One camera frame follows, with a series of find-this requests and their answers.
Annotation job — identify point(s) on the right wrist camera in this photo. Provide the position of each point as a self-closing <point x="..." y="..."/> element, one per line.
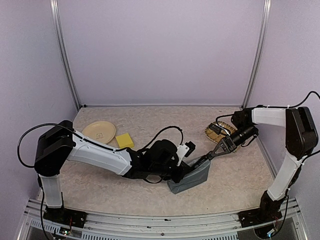
<point x="219" y="130"/>

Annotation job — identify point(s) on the right aluminium frame post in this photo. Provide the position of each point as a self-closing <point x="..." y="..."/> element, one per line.
<point x="258" y="52"/>

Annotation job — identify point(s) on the aluminium front rail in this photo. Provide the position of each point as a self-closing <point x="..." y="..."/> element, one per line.
<point x="37" y="224"/>

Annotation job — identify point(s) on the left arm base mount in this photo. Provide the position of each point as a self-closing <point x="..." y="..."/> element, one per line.
<point x="65" y="215"/>

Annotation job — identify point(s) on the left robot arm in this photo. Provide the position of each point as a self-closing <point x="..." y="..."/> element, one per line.
<point x="63" y="143"/>

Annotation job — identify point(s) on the yellow sponge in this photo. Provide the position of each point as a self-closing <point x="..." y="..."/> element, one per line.
<point x="124" y="141"/>

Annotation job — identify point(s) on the beige round plate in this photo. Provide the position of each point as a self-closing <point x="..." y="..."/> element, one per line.
<point x="100" y="131"/>

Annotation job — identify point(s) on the left aluminium frame post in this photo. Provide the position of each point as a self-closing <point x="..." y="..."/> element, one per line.
<point x="54" y="5"/>

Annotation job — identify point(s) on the aluminium frame post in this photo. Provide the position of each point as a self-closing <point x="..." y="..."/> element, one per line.
<point x="258" y="52"/>
<point x="54" y="5"/>

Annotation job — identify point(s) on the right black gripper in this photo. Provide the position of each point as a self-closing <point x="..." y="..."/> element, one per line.
<point x="226" y="142"/>

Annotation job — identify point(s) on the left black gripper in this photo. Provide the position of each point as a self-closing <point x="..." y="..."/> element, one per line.
<point x="185" y="170"/>

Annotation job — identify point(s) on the grey zip pouch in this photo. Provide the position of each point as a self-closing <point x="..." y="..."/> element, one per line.
<point x="198" y="175"/>

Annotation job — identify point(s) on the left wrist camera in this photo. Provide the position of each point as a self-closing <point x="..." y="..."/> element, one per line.
<point x="184" y="150"/>

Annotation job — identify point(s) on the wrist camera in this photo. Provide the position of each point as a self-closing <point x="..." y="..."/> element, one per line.
<point x="219" y="130"/>
<point x="184" y="150"/>

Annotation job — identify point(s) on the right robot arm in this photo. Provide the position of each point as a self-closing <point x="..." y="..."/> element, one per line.
<point x="299" y="135"/>

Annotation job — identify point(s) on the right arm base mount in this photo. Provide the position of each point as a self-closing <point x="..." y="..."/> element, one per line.
<point x="268" y="210"/>

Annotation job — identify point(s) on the woven bamboo tray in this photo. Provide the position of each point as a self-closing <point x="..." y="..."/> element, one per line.
<point x="213" y="136"/>

